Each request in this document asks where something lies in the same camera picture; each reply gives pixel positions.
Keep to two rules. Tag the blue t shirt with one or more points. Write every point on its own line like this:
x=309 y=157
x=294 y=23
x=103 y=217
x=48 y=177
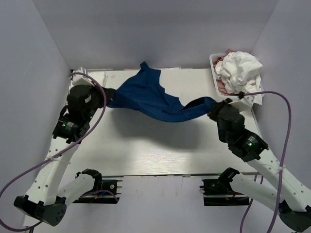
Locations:
x=144 y=93

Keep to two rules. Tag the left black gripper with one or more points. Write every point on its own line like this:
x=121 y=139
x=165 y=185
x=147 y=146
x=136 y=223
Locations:
x=98 y=91

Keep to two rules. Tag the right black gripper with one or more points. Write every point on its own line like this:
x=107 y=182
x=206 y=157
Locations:
x=212 y=113

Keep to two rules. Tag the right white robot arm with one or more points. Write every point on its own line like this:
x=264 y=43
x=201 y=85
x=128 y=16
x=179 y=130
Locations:
x=289 y=197

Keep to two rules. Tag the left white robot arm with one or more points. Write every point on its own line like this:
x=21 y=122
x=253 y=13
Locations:
x=45 y=200

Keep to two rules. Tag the white folded t shirt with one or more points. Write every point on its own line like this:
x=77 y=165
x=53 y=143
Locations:
x=99 y=76

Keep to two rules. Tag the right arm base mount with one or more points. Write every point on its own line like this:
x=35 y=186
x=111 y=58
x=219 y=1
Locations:
x=217 y=194

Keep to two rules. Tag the white perforated basket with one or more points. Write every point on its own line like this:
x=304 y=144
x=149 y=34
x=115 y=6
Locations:
x=219 y=92

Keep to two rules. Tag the white t shirt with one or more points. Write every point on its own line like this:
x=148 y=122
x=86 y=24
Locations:
x=99 y=76
x=245 y=71

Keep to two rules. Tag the pink clothes in basket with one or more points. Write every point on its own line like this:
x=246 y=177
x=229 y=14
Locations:
x=223 y=81

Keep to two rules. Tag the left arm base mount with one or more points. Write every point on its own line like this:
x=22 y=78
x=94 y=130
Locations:
x=109 y=192

